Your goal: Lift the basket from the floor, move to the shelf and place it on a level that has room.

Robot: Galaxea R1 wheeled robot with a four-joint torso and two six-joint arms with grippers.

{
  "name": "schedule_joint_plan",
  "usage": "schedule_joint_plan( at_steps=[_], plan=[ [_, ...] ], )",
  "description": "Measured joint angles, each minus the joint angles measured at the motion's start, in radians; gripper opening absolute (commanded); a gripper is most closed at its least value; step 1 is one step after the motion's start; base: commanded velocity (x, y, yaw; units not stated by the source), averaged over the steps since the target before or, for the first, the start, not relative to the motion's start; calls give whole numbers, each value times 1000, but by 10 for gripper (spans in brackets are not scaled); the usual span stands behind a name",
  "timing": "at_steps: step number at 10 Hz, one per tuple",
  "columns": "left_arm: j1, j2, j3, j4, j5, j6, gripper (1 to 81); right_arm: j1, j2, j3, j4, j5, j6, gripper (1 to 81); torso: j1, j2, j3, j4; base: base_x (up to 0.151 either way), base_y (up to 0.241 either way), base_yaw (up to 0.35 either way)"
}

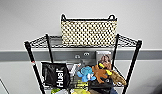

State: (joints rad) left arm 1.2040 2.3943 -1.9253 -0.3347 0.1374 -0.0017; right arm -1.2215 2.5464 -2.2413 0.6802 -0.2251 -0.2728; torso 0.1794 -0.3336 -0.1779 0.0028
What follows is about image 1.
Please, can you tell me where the pale spotted woven basket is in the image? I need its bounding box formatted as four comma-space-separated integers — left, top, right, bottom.
59, 13, 119, 48

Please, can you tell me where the blue plush toy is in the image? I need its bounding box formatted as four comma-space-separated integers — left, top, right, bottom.
76, 65, 97, 83

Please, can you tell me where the black Huel bag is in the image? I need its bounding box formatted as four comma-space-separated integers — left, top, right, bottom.
40, 61, 72, 90

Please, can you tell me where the black wire shelf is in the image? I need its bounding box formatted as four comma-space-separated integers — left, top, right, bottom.
23, 32, 144, 94

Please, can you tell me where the printed red white pack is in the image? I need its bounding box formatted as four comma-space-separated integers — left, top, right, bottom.
51, 88, 70, 94

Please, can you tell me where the box with printed faces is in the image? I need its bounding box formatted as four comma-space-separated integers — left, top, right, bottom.
95, 50, 113, 66

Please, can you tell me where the brown plush toy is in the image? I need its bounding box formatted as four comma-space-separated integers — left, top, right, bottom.
109, 69, 128, 87

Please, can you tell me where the white wall socket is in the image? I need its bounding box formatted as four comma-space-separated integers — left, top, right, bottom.
83, 51, 91, 57
74, 54, 81, 60

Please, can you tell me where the yellow plush toy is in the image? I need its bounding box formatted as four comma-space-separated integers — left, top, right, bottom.
71, 87, 92, 94

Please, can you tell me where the orange plush toy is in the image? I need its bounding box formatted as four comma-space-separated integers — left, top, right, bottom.
91, 62, 113, 85

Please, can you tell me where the blue white plush shark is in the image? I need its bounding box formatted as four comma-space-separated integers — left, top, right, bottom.
109, 87, 119, 94

